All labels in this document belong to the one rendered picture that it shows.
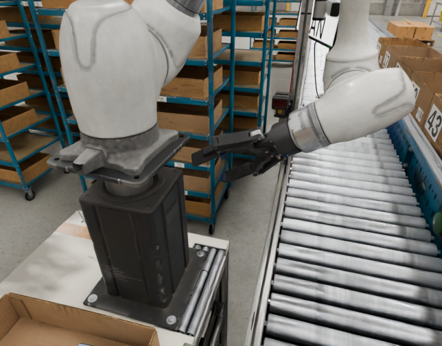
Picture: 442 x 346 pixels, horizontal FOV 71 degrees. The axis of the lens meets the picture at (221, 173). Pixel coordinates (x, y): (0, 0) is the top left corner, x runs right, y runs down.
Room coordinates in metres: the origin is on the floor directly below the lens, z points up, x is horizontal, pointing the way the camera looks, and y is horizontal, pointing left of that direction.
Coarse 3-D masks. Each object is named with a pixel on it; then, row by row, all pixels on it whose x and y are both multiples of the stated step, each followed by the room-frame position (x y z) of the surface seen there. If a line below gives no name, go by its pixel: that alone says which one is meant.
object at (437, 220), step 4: (440, 212) 0.76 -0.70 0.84; (436, 216) 0.76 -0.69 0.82; (440, 216) 0.74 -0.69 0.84; (432, 220) 0.77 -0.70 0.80; (436, 220) 0.75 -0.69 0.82; (440, 220) 0.73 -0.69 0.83; (432, 224) 0.76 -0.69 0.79; (436, 224) 0.74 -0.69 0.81; (440, 224) 0.72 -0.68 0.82; (432, 228) 0.75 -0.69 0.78; (436, 228) 0.73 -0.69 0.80; (440, 228) 0.72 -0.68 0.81; (436, 232) 0.72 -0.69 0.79; (440, 232) 0.71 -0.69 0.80
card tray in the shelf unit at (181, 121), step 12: (156, 108) 1.85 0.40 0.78; (168, 108) 1.93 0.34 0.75; (180, 108) 1.92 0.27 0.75; (192, 108) 1.90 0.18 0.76; (204, 108) 1.88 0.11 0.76; (216, 108) 1.72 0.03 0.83; (168, 120) 1.62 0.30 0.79; (180, 120) 1.61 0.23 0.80; (192, 120) 1.59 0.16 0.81; (204, 120) 1.57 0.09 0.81; (216, 120) 1.72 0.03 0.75; (204, 132) 1.57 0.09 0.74
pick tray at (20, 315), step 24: (0, 312) 0.42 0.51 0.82; (24, 312) 0.45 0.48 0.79; (48, 312) 0.43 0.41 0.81; (72, 312) 0.42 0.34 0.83; (96, 312) 0.41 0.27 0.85; (0, 336) 0.40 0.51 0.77; (24, 336) 0.40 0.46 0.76; (48, 336) 0.40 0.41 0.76; (72, 336) 0.40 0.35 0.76; (96, 336) 0.40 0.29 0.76; (120, 336) 0.39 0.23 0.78; (144, 336) 0.38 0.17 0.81
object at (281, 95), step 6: (276, 96) 1.15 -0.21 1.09; (282, 96) 1.15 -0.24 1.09; (288, 96) 1.17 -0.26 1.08; (276, 102) 1.13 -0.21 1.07; (282, 102) 1.12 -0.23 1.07; (288, 102) 1.14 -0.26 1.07; (276, 108) 1.13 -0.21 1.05; (282, 108) 1.12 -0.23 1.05; (276, 114) 1.18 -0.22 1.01; (282, 114) 1.17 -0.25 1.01
